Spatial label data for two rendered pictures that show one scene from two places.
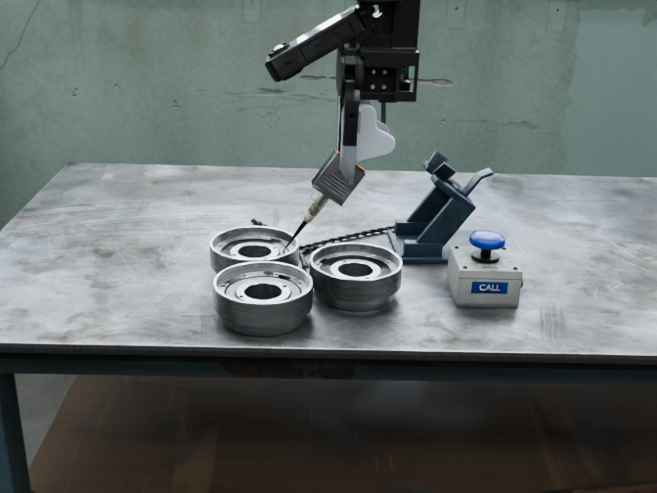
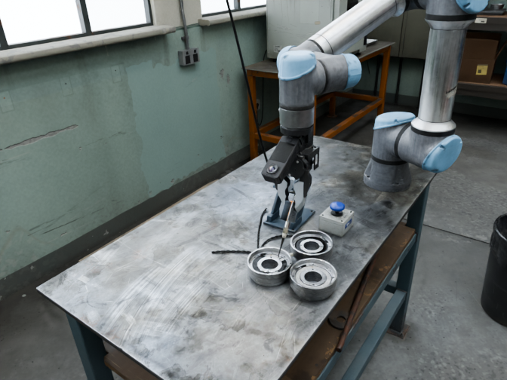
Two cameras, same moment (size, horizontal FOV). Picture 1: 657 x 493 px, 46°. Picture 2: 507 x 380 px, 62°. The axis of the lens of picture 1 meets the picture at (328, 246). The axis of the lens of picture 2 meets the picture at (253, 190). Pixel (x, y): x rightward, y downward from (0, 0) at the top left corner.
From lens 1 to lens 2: 0.84 m
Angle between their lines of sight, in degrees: 46
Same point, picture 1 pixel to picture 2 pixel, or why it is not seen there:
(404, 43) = (310, 144)
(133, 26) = not seen: outside the picture
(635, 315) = (375, 206)
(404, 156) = (66, 175)
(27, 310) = (245, 363)
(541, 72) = (118, 105)
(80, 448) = not seen: outside the picture
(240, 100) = not seen: outside the picture
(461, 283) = (343, 227)
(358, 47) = (301, 154)
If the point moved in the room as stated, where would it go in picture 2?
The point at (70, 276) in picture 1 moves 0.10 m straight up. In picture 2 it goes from (217, 335) to (213, 296)
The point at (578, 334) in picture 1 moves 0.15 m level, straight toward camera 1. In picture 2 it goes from (379, 223) to (425, 249)
